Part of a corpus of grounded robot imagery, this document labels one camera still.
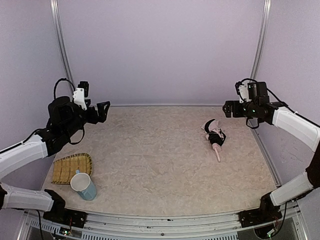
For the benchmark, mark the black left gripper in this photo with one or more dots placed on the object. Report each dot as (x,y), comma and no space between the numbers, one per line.
(94,113)

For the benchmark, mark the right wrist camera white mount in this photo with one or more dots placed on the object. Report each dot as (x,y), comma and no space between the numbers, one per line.
(242,91)

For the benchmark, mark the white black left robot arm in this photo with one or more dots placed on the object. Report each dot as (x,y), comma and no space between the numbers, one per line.
(65,119)

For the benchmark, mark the light blue cup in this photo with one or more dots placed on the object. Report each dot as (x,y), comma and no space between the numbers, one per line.
(81,183)

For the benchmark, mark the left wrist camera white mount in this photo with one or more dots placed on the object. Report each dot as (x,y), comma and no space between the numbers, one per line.
(80,95)

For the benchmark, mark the aluminium front rail frame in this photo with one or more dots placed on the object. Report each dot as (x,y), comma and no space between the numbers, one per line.
(218,226)

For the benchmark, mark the woven bamboo tray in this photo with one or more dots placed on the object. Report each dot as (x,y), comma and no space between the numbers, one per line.
(65,168)

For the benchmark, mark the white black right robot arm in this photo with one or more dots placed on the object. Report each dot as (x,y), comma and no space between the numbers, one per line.
(254,103)

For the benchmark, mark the right aluminium corner post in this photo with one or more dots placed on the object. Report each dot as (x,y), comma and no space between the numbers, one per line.
(261,38)

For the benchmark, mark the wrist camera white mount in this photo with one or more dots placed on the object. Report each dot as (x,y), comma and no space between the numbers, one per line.
(80,95)
(242,91)

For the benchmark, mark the pink black folding umbrella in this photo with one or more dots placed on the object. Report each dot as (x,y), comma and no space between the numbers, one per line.
(215,136)

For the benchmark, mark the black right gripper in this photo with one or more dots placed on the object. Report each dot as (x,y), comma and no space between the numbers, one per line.
(236,109)

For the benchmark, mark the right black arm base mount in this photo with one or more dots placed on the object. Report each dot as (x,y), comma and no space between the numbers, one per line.
(266,212)

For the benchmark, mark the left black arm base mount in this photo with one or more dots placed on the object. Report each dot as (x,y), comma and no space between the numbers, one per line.
(62,215)

